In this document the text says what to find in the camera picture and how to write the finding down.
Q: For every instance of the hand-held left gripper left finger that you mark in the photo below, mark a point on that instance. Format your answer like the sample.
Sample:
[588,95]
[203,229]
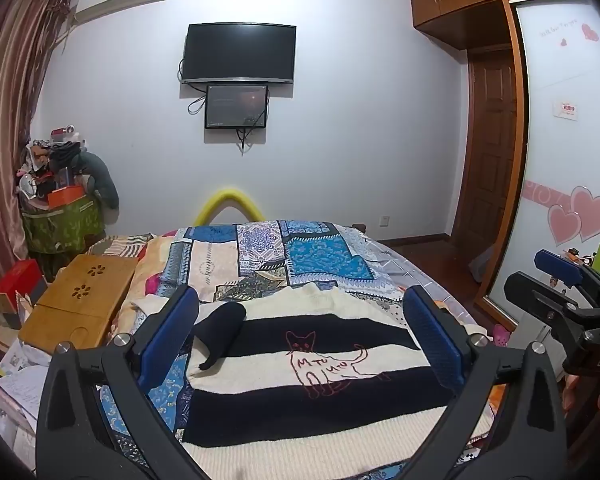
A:
[172,327]

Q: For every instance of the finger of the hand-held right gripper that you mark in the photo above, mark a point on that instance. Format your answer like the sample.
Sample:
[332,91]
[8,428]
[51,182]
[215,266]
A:
[557,265]
[535,292]

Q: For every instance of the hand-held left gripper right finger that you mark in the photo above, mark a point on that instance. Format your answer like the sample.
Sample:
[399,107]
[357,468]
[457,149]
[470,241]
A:
[435,340]

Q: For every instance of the black white striped knit sweater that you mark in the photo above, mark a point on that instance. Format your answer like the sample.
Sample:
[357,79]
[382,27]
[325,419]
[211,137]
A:
[280,410]

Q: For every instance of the pink slippers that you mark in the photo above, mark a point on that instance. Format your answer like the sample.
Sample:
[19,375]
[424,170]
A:
[501,335]

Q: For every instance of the grey bag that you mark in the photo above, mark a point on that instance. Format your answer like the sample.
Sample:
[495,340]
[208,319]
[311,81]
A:
[480,266]

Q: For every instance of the lavender striped bed sheet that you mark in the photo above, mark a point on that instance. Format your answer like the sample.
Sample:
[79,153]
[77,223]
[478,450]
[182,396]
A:
[395,265]

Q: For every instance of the striped beige cloth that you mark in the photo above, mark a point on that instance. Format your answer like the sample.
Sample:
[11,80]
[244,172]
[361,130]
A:
[117,246]

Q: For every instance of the wooden lap desk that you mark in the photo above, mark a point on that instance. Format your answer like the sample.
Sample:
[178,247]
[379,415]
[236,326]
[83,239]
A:
[80,290]

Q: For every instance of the white heart-print wardrobe door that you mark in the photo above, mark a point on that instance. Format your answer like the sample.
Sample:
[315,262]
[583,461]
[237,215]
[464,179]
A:
[565,150]

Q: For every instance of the brown wooden door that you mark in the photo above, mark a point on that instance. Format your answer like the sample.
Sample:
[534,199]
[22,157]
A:
[487,150]

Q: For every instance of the yellow foam tube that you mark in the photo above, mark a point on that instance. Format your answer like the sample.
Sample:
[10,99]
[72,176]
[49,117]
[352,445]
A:
[227,197]

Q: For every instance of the blue patchwork blanket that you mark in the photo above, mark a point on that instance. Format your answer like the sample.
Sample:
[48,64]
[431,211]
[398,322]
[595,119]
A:
[320,255]

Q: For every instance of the red box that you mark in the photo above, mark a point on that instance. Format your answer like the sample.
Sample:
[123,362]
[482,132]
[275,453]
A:
[17,280]

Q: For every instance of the stack of papers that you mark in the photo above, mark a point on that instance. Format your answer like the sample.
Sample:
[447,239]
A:
[20,385]

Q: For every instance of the orange box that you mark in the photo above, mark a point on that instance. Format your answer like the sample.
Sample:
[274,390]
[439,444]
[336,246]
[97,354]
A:
[65,196]

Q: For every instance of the pile of clutter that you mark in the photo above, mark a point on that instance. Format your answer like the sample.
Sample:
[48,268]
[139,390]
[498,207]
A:
[45,160]

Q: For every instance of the brown striped curtain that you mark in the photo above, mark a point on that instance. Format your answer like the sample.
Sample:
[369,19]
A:
[5,110]

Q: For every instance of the wooden overhead cabinet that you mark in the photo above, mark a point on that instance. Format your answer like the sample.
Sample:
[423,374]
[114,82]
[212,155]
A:
[460,0]

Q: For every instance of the white wall outlet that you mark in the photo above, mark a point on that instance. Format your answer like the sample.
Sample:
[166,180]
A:
[385,220]

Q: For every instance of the small black wall monitor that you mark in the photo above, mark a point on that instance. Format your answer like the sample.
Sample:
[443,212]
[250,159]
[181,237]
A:
[236,106]

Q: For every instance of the black wall television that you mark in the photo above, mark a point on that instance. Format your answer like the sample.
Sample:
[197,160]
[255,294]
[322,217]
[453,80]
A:
[239,52]

